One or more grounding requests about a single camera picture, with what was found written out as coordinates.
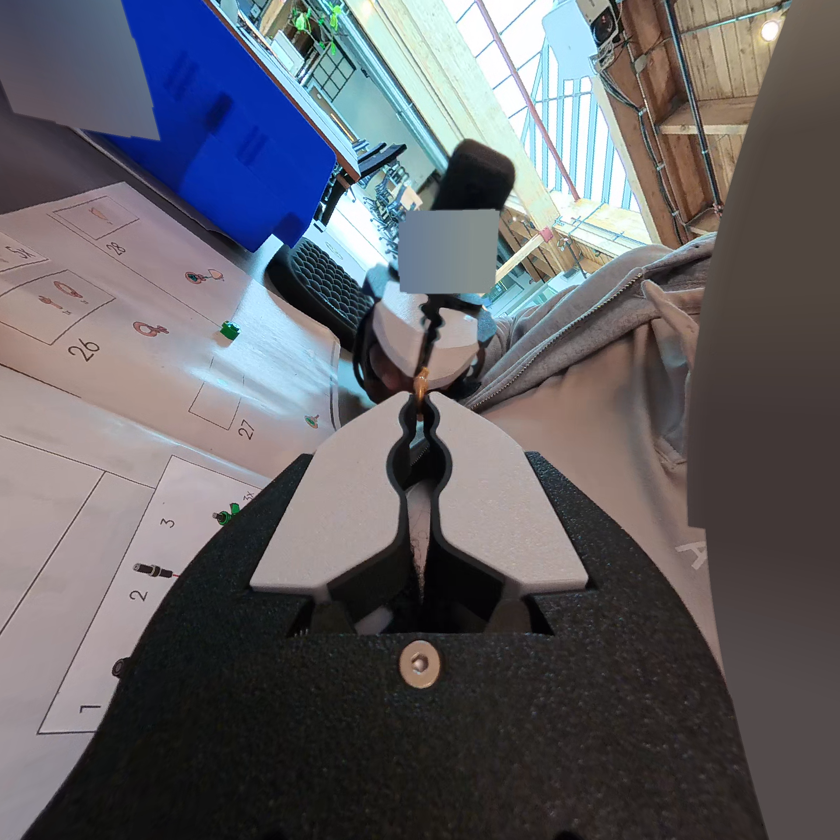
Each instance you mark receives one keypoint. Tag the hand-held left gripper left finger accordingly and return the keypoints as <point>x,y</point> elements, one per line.
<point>328,512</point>

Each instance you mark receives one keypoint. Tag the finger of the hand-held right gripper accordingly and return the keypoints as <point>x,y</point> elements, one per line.
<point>453,348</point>
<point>397,331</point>

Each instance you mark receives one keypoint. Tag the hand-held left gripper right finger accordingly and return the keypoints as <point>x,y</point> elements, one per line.
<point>499,512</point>

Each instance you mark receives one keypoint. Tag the grey desk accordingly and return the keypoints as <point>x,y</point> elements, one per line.
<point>59,174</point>

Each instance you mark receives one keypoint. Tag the person's right hand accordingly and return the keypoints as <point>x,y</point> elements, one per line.
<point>388,377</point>

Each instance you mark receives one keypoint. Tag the grey zip hoodie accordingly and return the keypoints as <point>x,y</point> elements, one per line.
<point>590,426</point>

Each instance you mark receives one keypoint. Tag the small green plastic part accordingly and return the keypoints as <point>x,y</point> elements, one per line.
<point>228,330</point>

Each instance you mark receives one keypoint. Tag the ceiling projector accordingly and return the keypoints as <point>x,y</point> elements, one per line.
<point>600,23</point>

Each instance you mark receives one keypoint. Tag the green hanging plant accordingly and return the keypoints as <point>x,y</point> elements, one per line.
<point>315,19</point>

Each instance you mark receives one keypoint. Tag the printed instruction sheet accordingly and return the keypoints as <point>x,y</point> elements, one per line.
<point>151,275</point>
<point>79,525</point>

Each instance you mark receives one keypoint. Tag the blue plastic bin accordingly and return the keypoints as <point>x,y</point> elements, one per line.
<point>216,131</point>

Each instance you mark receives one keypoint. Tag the ceiling light bulb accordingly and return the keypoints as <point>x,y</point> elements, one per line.
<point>771,28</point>

